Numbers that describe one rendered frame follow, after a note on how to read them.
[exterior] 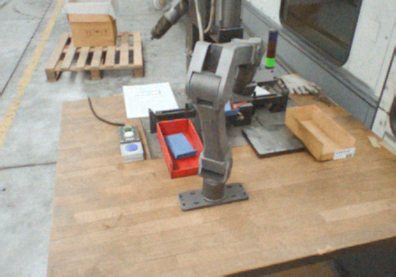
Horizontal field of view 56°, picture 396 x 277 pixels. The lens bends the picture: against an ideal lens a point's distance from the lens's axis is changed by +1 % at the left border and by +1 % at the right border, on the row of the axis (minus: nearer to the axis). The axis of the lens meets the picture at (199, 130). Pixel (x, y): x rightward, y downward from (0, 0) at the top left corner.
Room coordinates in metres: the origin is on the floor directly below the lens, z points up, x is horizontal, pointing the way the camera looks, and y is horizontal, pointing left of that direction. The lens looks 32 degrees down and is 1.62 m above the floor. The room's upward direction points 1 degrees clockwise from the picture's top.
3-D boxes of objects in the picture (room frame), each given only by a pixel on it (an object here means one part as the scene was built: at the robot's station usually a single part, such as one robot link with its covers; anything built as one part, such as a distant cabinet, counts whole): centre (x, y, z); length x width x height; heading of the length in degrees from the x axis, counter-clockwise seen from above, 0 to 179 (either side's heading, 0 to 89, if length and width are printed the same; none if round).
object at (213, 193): (0.79, -0.04, 0.94); 0.20 x 0.07 x 0.08; 106
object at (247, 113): (1.22, -0.09, 0.94); 0.20 x 0.10 x 0.07; 106
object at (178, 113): (1.17, 0.09, 0.95); 0.15 x 0.03 x 0.10; 106
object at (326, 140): (1.11, -0.42, 0.93); 0.25 x 0.13 x 0.08; 16
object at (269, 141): (1.08, -0.26, 0.91); 0.17 x 0.16 x 0.02; 106
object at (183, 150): (1.04, 0.07, 0.92); 0.15 x 0.07 x 0.03; 23
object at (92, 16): (4.49, 1.29, 0.40); 0.67 x 0.60 x 0.50; 8
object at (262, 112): (1.30, -0.09, 0.88); 0.65 x 0.50 x 0.03; 106
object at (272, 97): (1.30, -0.25, 0.95); 0.15 x 0.03 x 0.10; 106
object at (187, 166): (1.01, 0.06, 0.93); 0.25 x 0.12 x 0.06; 16
